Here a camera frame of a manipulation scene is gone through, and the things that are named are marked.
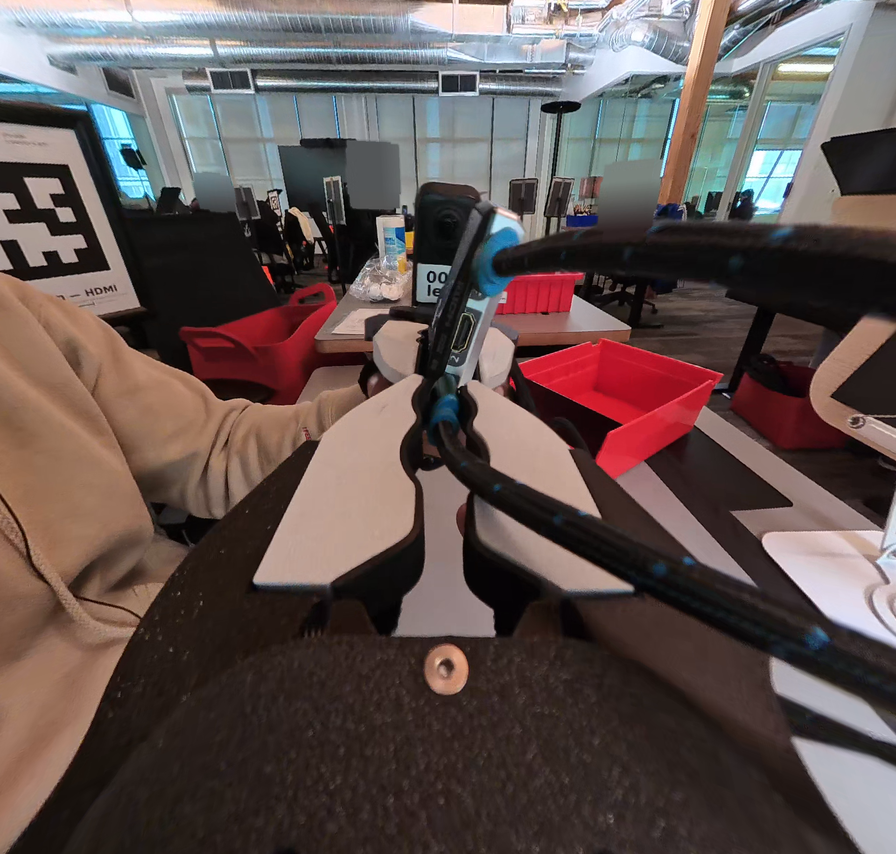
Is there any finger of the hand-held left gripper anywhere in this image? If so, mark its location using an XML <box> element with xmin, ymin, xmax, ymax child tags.
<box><xmin>371</xmin><ymin>320</ymin><xmax>429</xmax><ymax>386</ymax></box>
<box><xmin>476</xmin><ymin>325</ymin><xmax>520</xmax><ymax>398</ymax></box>

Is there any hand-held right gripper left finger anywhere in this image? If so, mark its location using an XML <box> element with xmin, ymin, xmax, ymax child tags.
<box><xmin>252</xmin><ymin>374</ymin><xmax>427</xmax><ymax>632</ymax></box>

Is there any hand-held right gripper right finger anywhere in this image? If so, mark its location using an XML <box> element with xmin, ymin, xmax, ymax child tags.
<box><xmin>462</xmin><ymin>379</ymin><xmax>637</xmax><ymax>635</ymax></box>

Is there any black silver hdmi switch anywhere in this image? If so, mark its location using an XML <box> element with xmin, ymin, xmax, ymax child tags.
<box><xmin>426</xmin><ymin>199</ymin><xmax>527</xmax><ymax>387</ymax></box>

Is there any green plug braided hdmi cable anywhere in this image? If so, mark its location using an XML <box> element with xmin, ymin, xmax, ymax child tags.
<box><xmin>479</xmin><ymin>218</ymin><xmax>896</xmax><ymax>312</ymax></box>
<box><xmin>423</xmin><ymin>392</ymin><xmax>896</xmax><ymax>718</ymax></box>

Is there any person's left forearm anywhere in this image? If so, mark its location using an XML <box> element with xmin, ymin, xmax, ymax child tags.
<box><xmin>150</xmin><ymin>350</ymin><xmax>368</xmax><ymax>519</ymax></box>

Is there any white wipes canister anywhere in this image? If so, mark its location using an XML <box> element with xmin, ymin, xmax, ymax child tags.
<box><xmin>376</xmin><ymin>213</ymin><xmax>408</xmax><ymax>277</ymax></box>

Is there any black bin divider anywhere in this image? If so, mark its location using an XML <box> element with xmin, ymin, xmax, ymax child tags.
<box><xmin>521</xmin><ymin>378</ymin><xmax>613</xmax><ymax>459</ymax></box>

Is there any white paper sheet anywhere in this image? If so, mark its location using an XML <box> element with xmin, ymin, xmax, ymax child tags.
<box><xmin>332</xmin><ymin>308</ymin><xmax>385</xmax><ymax>337</ymax></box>

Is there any grey top work table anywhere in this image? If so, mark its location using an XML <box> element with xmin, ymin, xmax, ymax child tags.
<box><xmin>315</xmin><ymin>292</ymin><xmax>632</xmax><ymax>351</ymax></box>

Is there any clear plastic bag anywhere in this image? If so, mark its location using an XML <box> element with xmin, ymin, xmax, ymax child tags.
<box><xmin>349</xmin><ymin>255</ymin><xmax>412</xmax><ymax>303</ymax></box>

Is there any red plastic bin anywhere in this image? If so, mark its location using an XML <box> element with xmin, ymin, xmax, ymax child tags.
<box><xmin>518</xmin><ymin>339</ymin><xmax>724</xmax><ymax>480</ymax></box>
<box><xmin>498</xmin><ymin>273</ymin><xmax>585</xmax><ymax>316</ymax></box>

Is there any black panel on tripod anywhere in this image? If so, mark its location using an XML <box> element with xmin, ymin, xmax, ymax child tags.
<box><xmin>507</xmin><ymin>178</ymin><xmax>540</xmax><ymax>235</ymax></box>
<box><xmin>545</xmin><ymin>176</ymin><xmax>576</xmax><ymax>235</ymax></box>

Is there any red plastic tub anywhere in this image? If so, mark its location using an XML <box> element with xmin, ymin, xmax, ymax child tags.
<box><xmin>178</xmin><ymin>283</ymin><xmax>338</xmax><ymax>407</ymax></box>

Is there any black floor lamp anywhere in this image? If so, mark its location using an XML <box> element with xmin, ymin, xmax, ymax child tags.
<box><xmin>540</xmin><ymin>99</ymin><xmax>582</xmax><ymax>200</ymax></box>

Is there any red plastic crate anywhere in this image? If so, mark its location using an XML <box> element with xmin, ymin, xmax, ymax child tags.
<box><xmin>731</xmin><ymin>360</ymin><xmax>849</xmax><ymax>450</ymax></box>

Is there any person's beige hoodie torso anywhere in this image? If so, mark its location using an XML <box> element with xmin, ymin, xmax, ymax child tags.
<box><xmin>0</xmin><ymin>273</ymin><xmax>211</xmax><ymax>854</ymax></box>

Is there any white tablet stand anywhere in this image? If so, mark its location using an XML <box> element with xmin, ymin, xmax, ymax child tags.
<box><xmin>762</xmin><ymin>409</ymin><xmax>896</xmax><ymax>854</ymax></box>

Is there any framed marker tag sign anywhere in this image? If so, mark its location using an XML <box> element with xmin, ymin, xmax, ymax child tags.
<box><xmin>0</xmin><ymin>101</ymin><xmax>144</xmax><ymax>319</ymax></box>

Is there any silver duct with black vents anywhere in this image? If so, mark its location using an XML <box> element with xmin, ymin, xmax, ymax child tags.
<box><xmin>183</xmin><ymin>66</ymin><xmax>564</xmax><ymax>97</ymax></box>

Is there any silver ceiling air duct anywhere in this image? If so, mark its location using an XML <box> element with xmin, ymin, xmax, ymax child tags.
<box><xmin>49</xmin><ymin>36</ymin><xmax>596</xmax><ymax>71</ymax></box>
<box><xmin>0</xmin><ymin>0</ymin><xmax>515</xmax><ymax>37</ymax></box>

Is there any wooden support post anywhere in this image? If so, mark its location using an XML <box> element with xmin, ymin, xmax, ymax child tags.
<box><xmin>657</xmin><ymin>0</ymin><xmax>742</xmax><ymax>207</ymax></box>

